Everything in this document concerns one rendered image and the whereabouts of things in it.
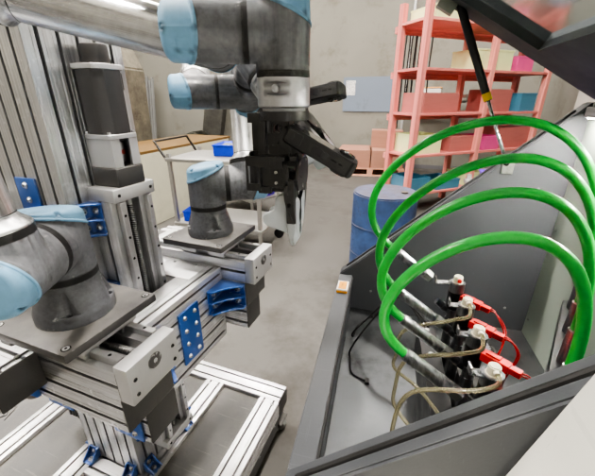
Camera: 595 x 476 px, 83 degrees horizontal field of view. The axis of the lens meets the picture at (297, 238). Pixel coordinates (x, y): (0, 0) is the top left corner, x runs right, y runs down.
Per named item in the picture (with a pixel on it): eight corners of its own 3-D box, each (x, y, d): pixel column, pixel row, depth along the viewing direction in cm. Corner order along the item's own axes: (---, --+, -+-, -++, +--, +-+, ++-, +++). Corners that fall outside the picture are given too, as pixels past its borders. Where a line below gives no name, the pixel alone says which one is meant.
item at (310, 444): (337, 315, 111) (339, 273, 105) (350, 317, 110) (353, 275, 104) (287, 531, 56) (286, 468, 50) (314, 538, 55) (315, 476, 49)
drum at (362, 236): (414, 271, 305) (427, 187, 275) (397, 297, 265) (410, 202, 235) (360, 258, 331) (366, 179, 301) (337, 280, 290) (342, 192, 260)
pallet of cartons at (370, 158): (406, 169, 742) (411, 129, 710) (401, 179, 646) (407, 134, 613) (342, 164, 792) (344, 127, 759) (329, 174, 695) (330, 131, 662)
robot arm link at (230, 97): (218, 94, 85) (215, 60, 74) (262, 94, 87) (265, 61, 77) (220, 121, 83) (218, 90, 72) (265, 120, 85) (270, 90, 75)
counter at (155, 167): (57, 234, 387) (33, 156, 352) (195, 185, 608) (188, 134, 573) (110, 245, 359) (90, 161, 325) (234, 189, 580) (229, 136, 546)
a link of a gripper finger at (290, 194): (290, 216, 55) (289, 163, 52) (300, 217, 55) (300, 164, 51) (281, 227, 51) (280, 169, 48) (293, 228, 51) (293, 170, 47)
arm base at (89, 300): (16, 321, 68) (-1, 279, 64) (83, 285, 81) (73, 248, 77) (68, 339, 63) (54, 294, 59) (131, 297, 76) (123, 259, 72)
